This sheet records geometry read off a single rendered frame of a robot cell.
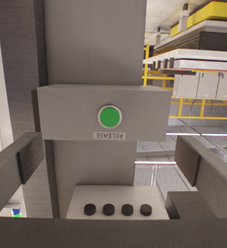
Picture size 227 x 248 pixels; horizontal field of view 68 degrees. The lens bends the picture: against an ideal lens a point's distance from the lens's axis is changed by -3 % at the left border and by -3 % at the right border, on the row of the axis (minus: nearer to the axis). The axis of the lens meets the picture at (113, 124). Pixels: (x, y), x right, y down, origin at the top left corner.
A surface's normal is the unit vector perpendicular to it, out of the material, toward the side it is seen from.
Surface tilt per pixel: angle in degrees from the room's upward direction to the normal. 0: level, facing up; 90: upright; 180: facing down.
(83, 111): 90
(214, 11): 90
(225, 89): 90
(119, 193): 180
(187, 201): 180
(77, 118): 90
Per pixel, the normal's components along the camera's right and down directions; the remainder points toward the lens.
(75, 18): 0.02, 0.29
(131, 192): 0.03, -0.96
